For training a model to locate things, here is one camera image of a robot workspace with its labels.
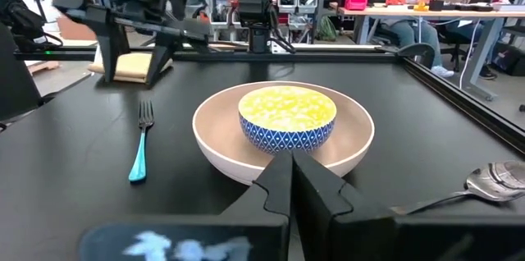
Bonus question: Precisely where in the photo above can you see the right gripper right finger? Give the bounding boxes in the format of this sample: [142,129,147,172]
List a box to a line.
[293,149,525,261]

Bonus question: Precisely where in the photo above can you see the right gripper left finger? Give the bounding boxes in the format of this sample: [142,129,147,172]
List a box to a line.
[79,149,294,261]

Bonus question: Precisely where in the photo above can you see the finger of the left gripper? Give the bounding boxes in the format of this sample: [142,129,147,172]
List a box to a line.
[144,33,184,89]
[95,14,130,84]

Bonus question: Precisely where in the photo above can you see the brown napkin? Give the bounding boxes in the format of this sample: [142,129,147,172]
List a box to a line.
[87,51,175,85]

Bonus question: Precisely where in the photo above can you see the fork with blue handle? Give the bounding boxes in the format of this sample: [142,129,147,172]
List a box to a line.
[127,100,156,184]

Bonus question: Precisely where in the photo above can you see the silver metal spoon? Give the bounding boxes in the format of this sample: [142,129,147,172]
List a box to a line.
[389,160,525,217]

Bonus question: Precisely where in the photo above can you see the beige shallow plate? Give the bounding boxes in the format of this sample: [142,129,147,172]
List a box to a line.
[191,80,376,186]

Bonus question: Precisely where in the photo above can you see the green bag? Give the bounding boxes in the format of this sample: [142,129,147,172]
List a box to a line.
[314,15,339,43]

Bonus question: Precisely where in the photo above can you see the red plastic bin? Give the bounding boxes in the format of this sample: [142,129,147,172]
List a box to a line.
[344,0,369,11]

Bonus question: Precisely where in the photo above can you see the wooden desk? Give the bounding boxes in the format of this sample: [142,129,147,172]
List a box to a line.
[329,1,525,102]

